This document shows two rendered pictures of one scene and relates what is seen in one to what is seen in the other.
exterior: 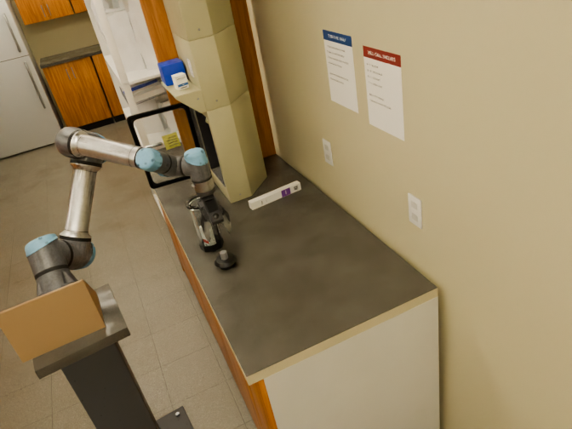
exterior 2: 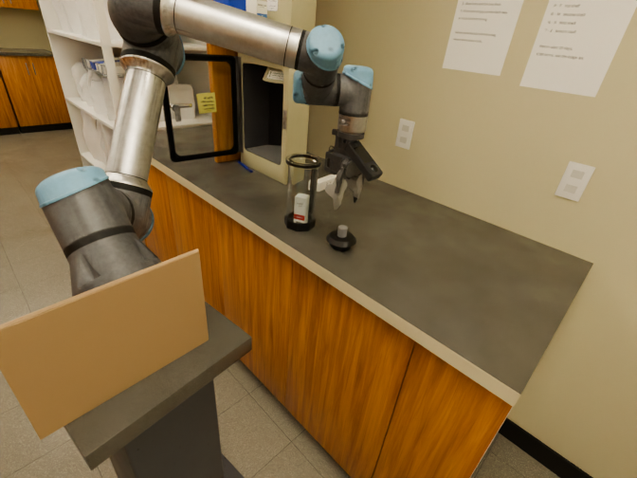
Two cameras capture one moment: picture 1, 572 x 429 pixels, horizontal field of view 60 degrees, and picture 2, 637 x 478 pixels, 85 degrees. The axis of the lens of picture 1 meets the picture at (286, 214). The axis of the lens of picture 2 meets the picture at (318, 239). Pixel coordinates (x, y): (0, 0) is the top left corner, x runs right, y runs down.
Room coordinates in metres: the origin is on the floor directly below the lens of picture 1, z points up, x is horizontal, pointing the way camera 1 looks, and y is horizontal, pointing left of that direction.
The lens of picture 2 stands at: (0.86, 0.78, 1.50)
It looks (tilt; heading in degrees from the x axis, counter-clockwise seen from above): 31 degrees down; 330
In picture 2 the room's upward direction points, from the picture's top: 6 degrees clockwise
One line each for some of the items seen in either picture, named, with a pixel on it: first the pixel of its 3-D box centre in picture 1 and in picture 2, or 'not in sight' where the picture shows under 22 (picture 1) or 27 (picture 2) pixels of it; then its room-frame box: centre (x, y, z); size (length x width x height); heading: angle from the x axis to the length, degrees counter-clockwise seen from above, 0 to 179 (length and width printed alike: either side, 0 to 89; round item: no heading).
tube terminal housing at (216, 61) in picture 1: (226, 112); (285, 78); (2.30, 0.18, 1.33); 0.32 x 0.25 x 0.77; 18
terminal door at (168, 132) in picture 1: (168, 146); (202, 109); (2.37, 0.51, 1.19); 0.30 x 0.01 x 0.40; 102
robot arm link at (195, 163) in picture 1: (197, 164); (354, 90); (1.63, 0.28, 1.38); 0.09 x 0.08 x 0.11; 69
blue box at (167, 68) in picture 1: (172, 71); (232, 5); (2.33, 0.38, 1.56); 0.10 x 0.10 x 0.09; 18
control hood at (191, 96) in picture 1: (182, 96); not in sight; (2.25, 0.36, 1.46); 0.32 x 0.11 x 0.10; 18
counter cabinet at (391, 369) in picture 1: (263, 277); (293, 275); (2.12, 0.18, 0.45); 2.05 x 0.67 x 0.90; 18
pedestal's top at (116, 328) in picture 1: (77, 327); (138, 345); (1.44, 0.84, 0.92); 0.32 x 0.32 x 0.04; 24
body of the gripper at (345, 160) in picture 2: (208, 202); (346, 153); (1.64, 0.28, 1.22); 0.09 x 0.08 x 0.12; 18
